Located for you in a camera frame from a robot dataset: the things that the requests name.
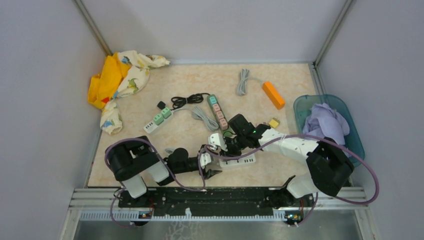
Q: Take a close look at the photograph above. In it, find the white usb power strip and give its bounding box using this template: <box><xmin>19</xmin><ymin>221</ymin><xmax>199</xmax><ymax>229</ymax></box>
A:
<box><xmin>219</xmin><ymin>154</ymin><xmax>256</xmax><ymax>169</ymax></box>

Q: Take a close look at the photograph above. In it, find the green long power strip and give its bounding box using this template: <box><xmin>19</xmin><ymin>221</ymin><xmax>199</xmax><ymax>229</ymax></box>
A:
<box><xmin>206</xmin><ymin>94</ymin><xmax>234</xmax><ymax>137</ymax></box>

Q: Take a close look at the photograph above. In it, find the yellow plug adapter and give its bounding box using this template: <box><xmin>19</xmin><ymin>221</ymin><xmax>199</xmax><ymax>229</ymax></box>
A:
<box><xmin>268</xmin><ymin>118</ymin><xmax>280</xmax><ymax>129</ymax></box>

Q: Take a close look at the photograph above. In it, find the orange power strip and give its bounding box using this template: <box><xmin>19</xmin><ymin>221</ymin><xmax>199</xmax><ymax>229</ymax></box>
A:
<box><xmin>262</xmin><ymin>81</ymin><xmax>286</xmax><ymax>110</ymax></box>

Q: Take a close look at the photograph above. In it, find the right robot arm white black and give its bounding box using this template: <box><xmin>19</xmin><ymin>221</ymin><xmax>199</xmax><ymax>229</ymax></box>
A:
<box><xmin>220</xmin><ymin>114</ymin><xmax>355</xmax><ymax>206</ymax></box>

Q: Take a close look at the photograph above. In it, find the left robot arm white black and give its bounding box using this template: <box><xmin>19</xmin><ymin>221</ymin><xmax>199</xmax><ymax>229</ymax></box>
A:
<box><xmin>104</xmin><ymin>136</ymin><xmax>222</xmax><ymax>207</ymax></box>

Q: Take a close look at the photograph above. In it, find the small white green-plug strip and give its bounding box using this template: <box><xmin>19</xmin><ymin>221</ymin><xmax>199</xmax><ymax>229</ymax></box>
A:
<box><xmin>143</xmin><ymin>107</ymin><xmax>174</xmax><ymax>134</ymax></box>

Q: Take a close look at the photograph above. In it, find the black plug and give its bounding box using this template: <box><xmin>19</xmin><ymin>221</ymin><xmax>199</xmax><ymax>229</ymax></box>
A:
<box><xmin>156</xmin><ymin>101</ymin><xmax>167</xmax><ymax>110</ymax></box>

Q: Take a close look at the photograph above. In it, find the teal plastic bin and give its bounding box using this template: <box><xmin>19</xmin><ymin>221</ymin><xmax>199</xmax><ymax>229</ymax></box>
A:
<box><xmin>293</xmin><ymin>94</ymin><xmax>365</xmax><ymax>160</ymax></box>

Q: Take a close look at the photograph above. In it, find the purple cloth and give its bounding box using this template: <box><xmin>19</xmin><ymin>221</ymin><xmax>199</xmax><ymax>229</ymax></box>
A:
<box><xmin>302</xmin><ymin>103</ymin><xmax>350</xmax><ymax>145</ymax></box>

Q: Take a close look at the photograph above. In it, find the yellow dinosaur cloth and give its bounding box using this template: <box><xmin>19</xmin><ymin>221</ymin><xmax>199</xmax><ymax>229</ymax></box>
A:
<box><xmin>87</xmin><ymin>50</ymin><xmax>171</xmax><ymax>135</ymax></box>

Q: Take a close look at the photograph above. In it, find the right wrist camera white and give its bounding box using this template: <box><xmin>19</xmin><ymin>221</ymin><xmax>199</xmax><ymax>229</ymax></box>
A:
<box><xmin>207</xmin><ymin>133</ymin><xmax>228</xmax><ymax>152</ymax></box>

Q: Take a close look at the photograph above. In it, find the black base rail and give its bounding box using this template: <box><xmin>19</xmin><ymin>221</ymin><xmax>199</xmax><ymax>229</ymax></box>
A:
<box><xmin>118</xmin><ymin>187</ymin><xmax>313</xmax><ymax>217</ymax></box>

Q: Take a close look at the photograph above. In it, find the grey coiled cable small strip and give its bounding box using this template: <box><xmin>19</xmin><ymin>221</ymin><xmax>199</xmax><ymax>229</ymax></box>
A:
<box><xmin>172</xmin><ymin>106</ymin><xmax>219</xmax><ymax>132</ymax></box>

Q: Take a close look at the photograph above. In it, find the grey cable of orange strip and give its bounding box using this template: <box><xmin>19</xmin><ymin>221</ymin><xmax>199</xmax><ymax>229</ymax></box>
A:
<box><xmin>236</xmin><ymin>68</ymin><xmax>266</xmax><ymax>97</ymax></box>

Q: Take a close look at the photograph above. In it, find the black coiled cable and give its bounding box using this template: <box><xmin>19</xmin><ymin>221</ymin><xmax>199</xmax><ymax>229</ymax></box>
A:
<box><xmin>170</xmin><ymin>92</ymin><xmax>211</xmax><ymax>111</ymax></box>

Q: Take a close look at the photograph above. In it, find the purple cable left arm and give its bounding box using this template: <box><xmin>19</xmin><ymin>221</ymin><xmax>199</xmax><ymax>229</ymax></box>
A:
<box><xmin>104</xmin><ymin>137</ymin><xmax>208</xmax><ymax>229</ymax></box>

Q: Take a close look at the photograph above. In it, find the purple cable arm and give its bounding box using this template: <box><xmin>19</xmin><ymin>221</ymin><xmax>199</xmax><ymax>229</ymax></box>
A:
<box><xmin>202</xmin><ymin>133</ymin><xmax>381</xmax><ymax>205</ymax></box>
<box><xmin>104</xmin><ymin>137</ymin><xmax>208</xmax><ymax>229</ymax></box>

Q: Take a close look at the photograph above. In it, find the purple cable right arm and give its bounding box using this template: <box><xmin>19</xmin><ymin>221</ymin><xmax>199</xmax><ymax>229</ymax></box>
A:
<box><xmin>202</xmin><ymin>133</ymin><xmax>381</xmax><ymax>205</ymax></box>

